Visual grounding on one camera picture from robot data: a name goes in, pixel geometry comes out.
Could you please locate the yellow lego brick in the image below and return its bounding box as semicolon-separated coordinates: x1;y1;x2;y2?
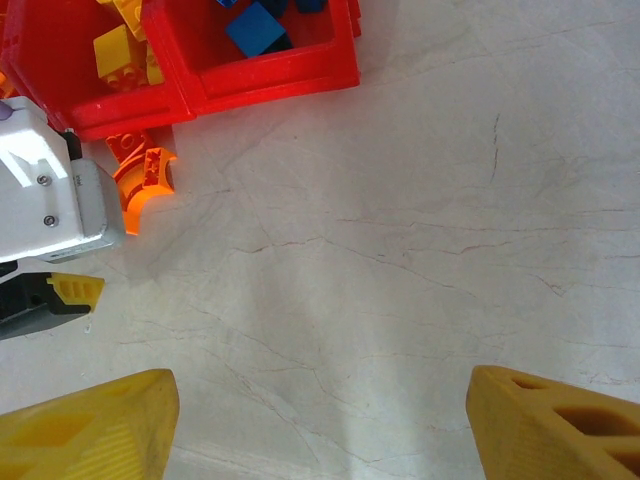
93;24;149;92
97;0;147;42
144;43;165;85

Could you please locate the small orange curved lego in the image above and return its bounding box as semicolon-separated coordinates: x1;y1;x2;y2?
110;147;179;236

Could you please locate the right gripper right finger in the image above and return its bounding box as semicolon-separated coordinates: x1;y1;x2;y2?
465;364;640;480

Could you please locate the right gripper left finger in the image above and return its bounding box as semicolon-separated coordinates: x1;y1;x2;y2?
0;368;180;480

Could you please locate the red plastic bin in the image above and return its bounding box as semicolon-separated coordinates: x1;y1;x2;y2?
0;0;197;143
141;0;362;117

